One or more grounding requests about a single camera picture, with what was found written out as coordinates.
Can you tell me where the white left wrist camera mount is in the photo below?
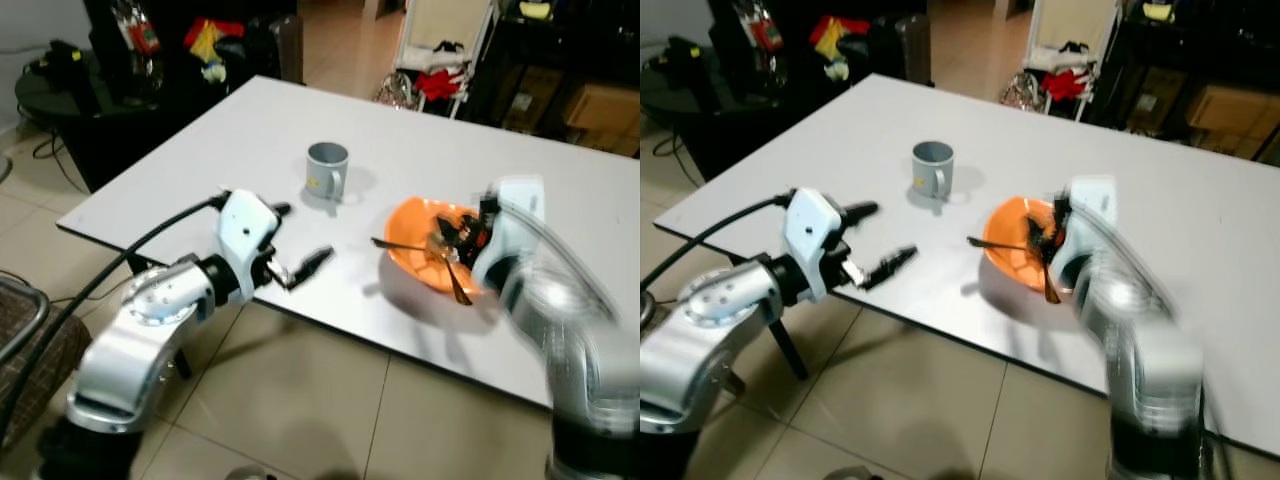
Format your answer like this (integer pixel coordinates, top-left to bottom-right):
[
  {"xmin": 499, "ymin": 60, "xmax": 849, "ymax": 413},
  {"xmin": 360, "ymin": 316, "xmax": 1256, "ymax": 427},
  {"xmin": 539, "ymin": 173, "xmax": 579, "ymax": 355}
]
[
  {"xmin": 783, "ymin": 187, "xmax": 847, "ymax": 301},
  {"xmin": 215, "ymin": 188, "xmax": 282, "ymax": 293}
]

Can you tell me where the yellow and red toy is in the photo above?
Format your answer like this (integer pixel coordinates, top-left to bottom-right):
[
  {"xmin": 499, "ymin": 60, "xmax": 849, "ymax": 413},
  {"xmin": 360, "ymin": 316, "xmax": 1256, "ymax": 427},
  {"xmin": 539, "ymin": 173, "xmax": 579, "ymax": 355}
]
[
  {"xmin": 183, "ymin": 16, "xmax": 247, "ymax": 84},
  {"xmin": 809, "ymin": 14, "xmax": 872, "ymax": 82}
]

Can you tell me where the grey mug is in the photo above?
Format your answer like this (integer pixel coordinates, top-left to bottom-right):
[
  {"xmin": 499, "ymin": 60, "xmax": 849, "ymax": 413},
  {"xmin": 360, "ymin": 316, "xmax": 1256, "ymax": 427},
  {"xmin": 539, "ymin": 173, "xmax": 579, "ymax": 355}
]
[
  {"xmin": 911, "ymin": 140, "xmax": 956, "ymax": 200},
  {"xmin": 305, "ymin": 141, "xmax": 352, "ymax": 202}
]

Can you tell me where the brown cardboard box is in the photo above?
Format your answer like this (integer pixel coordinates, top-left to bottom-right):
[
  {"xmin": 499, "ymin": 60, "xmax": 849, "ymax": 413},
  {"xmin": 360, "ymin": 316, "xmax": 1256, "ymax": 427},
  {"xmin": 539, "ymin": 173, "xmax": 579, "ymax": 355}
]
[
  {"xmin": 562, "ymin": 82, "xmax": 641, "ymax": 157},
  {"xmin": 1184, "ymin": 82, "xmax": 1268, "ymax": 137}
]

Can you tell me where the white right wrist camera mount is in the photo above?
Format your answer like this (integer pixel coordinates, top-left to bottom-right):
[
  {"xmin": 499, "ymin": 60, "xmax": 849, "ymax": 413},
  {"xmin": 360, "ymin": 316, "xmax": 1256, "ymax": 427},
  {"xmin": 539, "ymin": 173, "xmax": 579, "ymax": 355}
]
[
  {"xmin": 470, "ymin": 177, "xmax": 547, "ymax": 293},
  {"xmin": 1050, "ymin": 176, "xmax": 1120, "ymax": 293}
]

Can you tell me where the orange bowl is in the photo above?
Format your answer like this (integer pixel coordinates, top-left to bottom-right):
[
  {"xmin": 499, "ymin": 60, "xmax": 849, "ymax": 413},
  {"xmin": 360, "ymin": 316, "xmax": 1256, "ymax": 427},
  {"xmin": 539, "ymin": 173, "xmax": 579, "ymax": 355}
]
[
  {"xmin": 384, "ymin": 196, "xmax": 493, "ymax": 297},
  {"xmin": 982, "ymin": 195, "xmax": 1067, "ymax": 295}
]

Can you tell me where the black shelf unit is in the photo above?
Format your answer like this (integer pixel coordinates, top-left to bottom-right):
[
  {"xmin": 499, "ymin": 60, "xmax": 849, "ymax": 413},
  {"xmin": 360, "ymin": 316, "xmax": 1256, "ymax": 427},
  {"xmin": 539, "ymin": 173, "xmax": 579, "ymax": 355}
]
[
  {"xmin": 464, "ymin": 0, "xmax": 641, "ymax": 159},
  {"xmin": 1084, "ymin": 0, "xmax": 1280, "ymax": 167}
]

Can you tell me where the white chair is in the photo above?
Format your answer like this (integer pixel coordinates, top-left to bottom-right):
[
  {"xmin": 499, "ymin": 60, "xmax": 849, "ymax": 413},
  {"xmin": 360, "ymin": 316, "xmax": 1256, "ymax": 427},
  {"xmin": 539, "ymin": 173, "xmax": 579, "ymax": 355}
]
[
  {"xmin": 1018, "ymin": 0, "xmax": 1122, "ymax": 124},
  {"xmin": 392, "ymin": 0, "xmax": 499, "ymax": 121}
]

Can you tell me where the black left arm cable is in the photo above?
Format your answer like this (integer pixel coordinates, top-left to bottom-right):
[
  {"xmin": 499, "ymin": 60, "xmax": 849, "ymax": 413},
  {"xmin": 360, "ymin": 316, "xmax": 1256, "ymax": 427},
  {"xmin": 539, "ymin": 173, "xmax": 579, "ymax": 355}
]
[
  {"xmin": 640, "ymin": 190, "xmax": 797, "ymax": 293},
  {"xmin": 0, "ymin": 192, "xmax": 229, "ymax": 446}
]

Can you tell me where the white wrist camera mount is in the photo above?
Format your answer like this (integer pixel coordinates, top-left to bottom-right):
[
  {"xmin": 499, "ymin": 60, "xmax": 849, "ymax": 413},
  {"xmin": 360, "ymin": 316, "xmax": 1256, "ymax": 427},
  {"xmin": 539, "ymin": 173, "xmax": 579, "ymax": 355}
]
[
  {"xmin": 1050, "ymin": 176, "xmax": 1120, "ymax": 293},
  {"xmin": 470, "ymin": 177, "xmax": 547, "ymax": 293},
  {"xmin": 783, "ymin": 187, "xmax": 847, "ymax": 301},
  {"xmin": 215, "ymin": 188, "xmax": 282, "ymax": 293}
]

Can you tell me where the red cloth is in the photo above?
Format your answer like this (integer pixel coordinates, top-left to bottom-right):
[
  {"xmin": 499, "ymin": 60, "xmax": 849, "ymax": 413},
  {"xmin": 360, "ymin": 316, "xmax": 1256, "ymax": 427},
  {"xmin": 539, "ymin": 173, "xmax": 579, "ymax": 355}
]
[
  {"xmin": 1039, "ymin": 69, "xmax": 1090, "ymax": 102},
  {"xmin": 414, "ymin": 67, "xmax": 464, "ymax": 102}
]

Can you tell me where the black round side table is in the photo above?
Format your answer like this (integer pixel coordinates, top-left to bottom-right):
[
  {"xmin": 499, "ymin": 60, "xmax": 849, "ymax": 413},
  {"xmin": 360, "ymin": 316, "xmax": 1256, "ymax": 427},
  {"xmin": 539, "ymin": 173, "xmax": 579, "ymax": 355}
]
[
  {"xmin": 640, "ymin": 38, "xmax": 801, "ymax": 183},
  {"xmin": 14, "ymin": 42, "xmax": 216, "ymax": 193}
]

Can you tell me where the red snack bag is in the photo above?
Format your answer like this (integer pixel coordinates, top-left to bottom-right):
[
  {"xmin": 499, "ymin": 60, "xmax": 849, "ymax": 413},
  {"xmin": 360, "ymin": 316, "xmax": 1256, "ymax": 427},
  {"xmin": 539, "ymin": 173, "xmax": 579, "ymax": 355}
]
[
  {"xmin": 734, "ymin": 0, "xmax": 787, "ymax": 57},
  {"xmin": 110, "ymin": 0, "xmax": 163, "ymax": 58}
]

